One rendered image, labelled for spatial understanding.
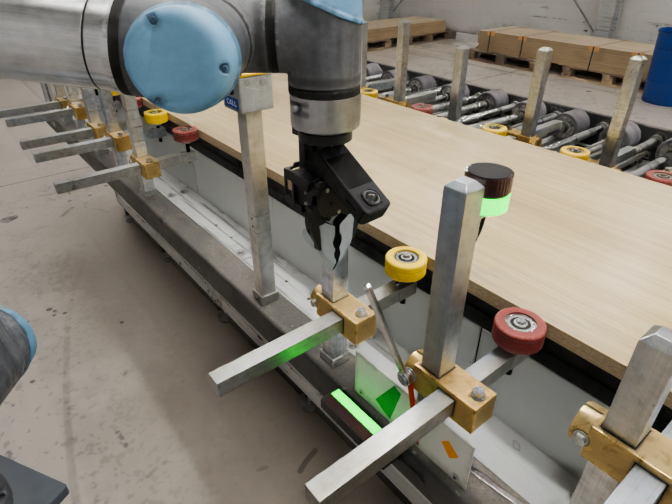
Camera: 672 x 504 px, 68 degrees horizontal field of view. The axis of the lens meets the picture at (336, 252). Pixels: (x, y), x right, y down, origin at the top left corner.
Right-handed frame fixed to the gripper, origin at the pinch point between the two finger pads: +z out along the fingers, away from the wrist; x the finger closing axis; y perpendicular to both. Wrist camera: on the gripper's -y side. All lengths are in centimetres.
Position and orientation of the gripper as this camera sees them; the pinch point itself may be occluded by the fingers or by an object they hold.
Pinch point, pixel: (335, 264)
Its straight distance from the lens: 73.4
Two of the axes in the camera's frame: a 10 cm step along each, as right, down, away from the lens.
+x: -7.8, 3.3, -5.4
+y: -6.3, -4.1, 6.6
